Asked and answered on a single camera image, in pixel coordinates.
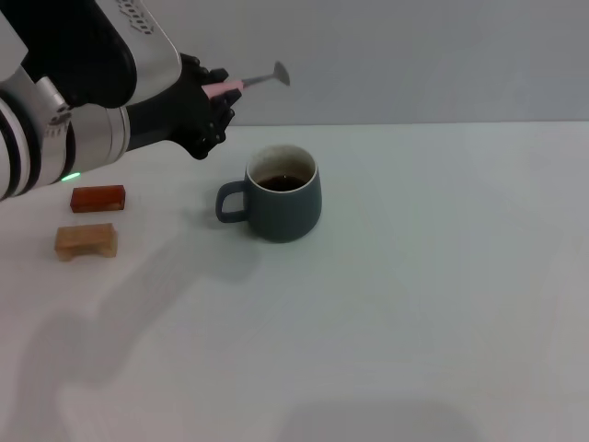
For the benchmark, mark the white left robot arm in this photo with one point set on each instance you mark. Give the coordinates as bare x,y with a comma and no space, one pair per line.
55,152

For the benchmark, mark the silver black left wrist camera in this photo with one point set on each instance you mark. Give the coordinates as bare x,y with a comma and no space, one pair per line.
92,55

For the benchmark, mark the light tan wooden block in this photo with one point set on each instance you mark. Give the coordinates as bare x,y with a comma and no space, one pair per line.
87,237

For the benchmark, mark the dark coffee liquid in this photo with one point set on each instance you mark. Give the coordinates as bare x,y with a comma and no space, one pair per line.
281,182

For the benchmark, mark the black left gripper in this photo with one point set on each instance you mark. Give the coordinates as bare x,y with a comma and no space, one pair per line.
165,119

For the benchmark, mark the red-brown wooden block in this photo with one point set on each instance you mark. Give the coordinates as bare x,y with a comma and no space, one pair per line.
99,198

